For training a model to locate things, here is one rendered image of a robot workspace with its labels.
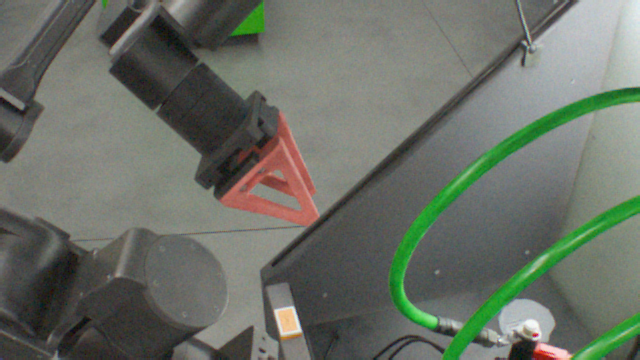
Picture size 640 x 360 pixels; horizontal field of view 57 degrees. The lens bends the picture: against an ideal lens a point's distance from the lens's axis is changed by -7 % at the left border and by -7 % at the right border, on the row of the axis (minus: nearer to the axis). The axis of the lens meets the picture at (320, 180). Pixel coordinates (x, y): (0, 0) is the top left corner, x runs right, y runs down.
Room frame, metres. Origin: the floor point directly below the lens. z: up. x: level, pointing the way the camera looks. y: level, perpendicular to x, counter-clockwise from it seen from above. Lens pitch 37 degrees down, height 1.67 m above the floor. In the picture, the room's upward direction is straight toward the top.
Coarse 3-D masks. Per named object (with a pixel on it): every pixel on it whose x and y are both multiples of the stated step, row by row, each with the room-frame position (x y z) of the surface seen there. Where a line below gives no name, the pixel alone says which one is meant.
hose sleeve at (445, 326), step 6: (438, 318) 0.41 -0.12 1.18; (444, 318) 0.42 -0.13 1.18; (438, 324) 0.41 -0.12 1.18; (444, 324) 0.41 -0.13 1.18; (450, 324) 0.41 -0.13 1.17; (456, 324) 0.42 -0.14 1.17; (462, 324) 0.42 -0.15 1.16; (432, 330) 0.41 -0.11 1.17; (438, 330) 0.40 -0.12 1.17; (444, 330) 0.41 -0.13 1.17; (450, 330) 0.41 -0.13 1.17; (456, 330) 0.41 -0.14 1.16; (480, 330) 0.43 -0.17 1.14; (480, 336) 0.42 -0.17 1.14; (486, 336) 0.42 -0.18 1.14; (474, 342) 0.42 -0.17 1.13; (480, 342) 0.42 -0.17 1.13
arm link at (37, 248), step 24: (0, 216) 0.27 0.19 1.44; (24, 216) 0.28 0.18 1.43; (0, 240) 0.26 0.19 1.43; (24, 240) 0.26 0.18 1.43; (48, 240) 0.27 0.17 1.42; (0, 264) 0.24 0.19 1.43; (24, 264) 0.25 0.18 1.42; (48, 264) 0.26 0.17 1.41; (0, 288) 0.23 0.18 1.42; (24, 288) 0.23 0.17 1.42; (48, 288) 0.25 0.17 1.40; (0, 312) 0.21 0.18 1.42; (24, 312) 0.22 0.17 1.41
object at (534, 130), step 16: (592, 96) 0.44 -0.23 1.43; (608, 96) 0.44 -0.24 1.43; (624, 96) 0.44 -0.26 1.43; (560, 112) 0.43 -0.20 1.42; (576, 112) 0.43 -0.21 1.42; (528, 128) 0.43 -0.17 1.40; (544, 128) 0.42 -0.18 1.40; (496, 144) 0.42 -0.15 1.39; (512, 144) 0.42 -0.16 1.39; (480, 160) 0.42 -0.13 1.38; (496, 160) 0.41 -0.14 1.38; (464, 176) 0.41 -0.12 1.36; (480, 176) 0.41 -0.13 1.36; (448, 192) 0.41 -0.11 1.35; (432, 208) 0.40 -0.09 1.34; (416, 224) 0.40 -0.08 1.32; (416, 240) 0.40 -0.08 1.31; (400, 256) 0.40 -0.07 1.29; (400, 272) 0.39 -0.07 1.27; (400, 288) 0.39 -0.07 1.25; (400, 304) 0.40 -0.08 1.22; (416, 320) 0.40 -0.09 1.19; (432, 320) 0.41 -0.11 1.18
